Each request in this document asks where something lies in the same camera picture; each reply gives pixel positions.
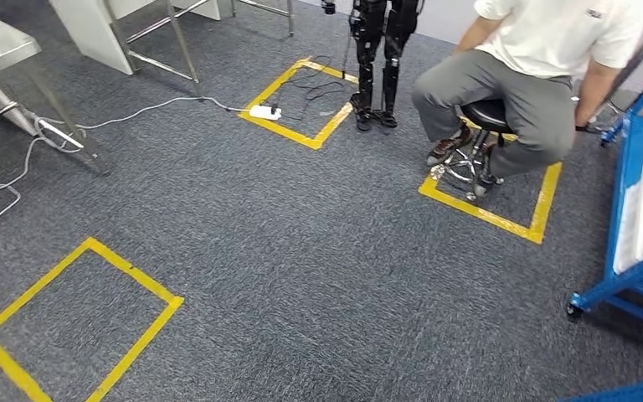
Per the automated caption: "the white power strip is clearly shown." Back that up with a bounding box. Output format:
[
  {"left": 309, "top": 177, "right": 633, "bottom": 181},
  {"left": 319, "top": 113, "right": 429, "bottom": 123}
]
[{"left": 248, "top": 103, "right": 283, "bottom": 121}]

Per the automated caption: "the yellow floor tape square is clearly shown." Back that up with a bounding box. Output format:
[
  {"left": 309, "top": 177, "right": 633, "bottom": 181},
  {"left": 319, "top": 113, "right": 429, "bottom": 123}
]
[
  {"left": 238, "top": 55, "right": 360, "bottom": 152},
  {"left": 417, "top": 116, "right": 563, "bottom": 245},
  {"left": 0, "top": 236, "right": 185, "bottom": 402}
]

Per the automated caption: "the black humanoid robot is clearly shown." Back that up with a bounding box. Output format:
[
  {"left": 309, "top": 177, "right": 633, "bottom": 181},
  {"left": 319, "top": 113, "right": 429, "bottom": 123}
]
[{"left": 346, "top": 0, "right": 425, "bottom": 132}]

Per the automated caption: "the black swivel stool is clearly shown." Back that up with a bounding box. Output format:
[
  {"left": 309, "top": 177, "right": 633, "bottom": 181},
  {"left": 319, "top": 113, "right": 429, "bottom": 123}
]
[{"left": 431, "top": 98, "right": 517, "bottom": 202}]

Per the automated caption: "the stainless steel table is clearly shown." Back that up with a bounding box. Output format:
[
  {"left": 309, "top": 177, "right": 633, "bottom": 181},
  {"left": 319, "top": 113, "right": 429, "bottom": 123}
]
[{"left": 102, "top": 0, "right": 296, "bottom": 98}]

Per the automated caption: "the person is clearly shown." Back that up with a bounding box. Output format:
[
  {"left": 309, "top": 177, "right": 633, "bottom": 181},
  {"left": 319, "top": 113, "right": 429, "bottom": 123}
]
[{"left": 409, "top": 0, "right": 643, "bottom": 198}]

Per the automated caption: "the black floor cable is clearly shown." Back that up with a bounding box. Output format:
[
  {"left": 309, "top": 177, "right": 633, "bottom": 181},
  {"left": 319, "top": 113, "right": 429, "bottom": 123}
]
[{"left": 271, "top": 55, "right": 356, "bottom": 121}]

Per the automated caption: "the white floor cable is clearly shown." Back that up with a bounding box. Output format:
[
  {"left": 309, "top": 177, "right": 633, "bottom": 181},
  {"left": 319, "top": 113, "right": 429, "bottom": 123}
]
[{"left": 0, "top": 95, "right": 250, "bottom": 235}]

